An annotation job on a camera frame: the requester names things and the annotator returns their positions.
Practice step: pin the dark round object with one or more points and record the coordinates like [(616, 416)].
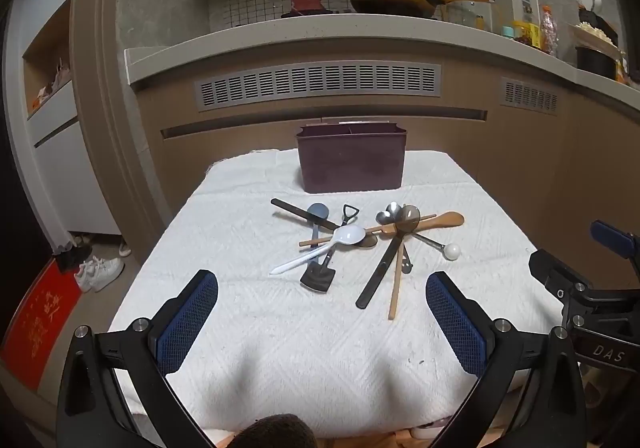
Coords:
[(275, 433)]

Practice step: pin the black shoe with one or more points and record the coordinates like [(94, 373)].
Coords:
[(72, 258)]

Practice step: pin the blue-grey plastic spoon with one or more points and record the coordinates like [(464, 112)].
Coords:
[(317, 212)]

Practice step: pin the white sneaker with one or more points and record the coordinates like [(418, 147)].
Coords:
[(100, 273)]

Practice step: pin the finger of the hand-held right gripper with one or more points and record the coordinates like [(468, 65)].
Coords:
[(614, 239), (552, 274)]

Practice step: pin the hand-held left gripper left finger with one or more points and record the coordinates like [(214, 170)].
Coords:
[(187, 323)]

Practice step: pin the short grey vent grille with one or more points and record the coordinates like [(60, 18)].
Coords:
[(530, 96)]

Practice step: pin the bowl of pale food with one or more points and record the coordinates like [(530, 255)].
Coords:
[(595, 34)]

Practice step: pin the purple plastic utensil holder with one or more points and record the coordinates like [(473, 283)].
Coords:
[(350, 163)]

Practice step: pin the black pot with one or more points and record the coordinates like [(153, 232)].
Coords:
[(596, 62)]

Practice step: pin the metal spoon with white ball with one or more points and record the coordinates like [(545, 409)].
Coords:
[(452, 252)]

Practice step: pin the red floor mat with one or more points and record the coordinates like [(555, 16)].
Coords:
[(37, 323)]

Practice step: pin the white shelf cabinet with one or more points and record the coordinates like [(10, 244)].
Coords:
[(55, 138)]

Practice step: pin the yellow packet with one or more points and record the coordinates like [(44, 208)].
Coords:
[(527, 34)]

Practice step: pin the white textured towel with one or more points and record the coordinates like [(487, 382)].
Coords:
[(280, 353)]

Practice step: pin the orange-capped clear bottle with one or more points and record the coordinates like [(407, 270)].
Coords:
[(548, 30)]

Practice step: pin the white plastic spoon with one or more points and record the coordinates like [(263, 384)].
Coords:
[(350, 234)]

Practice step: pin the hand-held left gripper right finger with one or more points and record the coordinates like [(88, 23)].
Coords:
[(457, 323)]

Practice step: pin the small dark brown spoon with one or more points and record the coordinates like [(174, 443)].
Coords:
[(371, 241)]

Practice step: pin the long grey vent grille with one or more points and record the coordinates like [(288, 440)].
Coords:
[(320, 84)]

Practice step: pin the small teal cup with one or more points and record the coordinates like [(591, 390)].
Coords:
[(508, 31)]

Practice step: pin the black shovel-shaped spoon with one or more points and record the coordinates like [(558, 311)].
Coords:
[(317, 278)]

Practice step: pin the kitchen counter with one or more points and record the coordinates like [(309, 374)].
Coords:
[(225, 45)]

